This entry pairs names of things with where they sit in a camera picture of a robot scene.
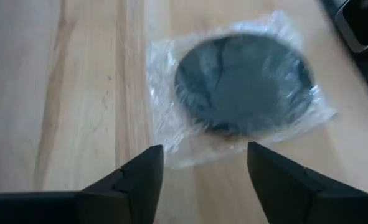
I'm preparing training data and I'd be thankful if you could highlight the far left clear plastic bag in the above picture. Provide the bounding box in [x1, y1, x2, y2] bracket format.
[145, 9, 339, 170]

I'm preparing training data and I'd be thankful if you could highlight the black grey-edged camera box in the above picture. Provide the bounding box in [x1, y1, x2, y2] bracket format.
[317, 0, 368, 54]

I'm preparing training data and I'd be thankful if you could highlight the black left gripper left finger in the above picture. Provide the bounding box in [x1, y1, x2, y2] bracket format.
[76, 144, 165, 224]

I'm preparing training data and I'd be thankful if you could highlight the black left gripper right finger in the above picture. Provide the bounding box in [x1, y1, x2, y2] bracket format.
[247, 141, 368, 224]

